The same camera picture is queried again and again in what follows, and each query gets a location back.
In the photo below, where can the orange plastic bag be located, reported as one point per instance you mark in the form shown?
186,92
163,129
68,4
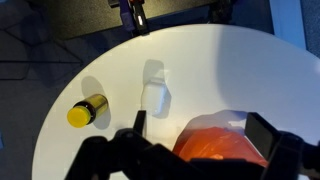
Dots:
216,143

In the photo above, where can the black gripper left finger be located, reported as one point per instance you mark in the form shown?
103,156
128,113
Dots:
110,156

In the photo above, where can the yellow capped bottle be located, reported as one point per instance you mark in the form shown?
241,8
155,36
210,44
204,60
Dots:
88,109

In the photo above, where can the blue carton box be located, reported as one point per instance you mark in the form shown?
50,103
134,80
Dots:
153,96

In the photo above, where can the purple clamp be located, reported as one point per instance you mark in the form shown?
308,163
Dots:
125,15

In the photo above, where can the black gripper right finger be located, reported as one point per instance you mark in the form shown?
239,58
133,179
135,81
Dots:
283,150

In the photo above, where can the black board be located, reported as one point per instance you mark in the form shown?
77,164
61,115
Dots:
83,16

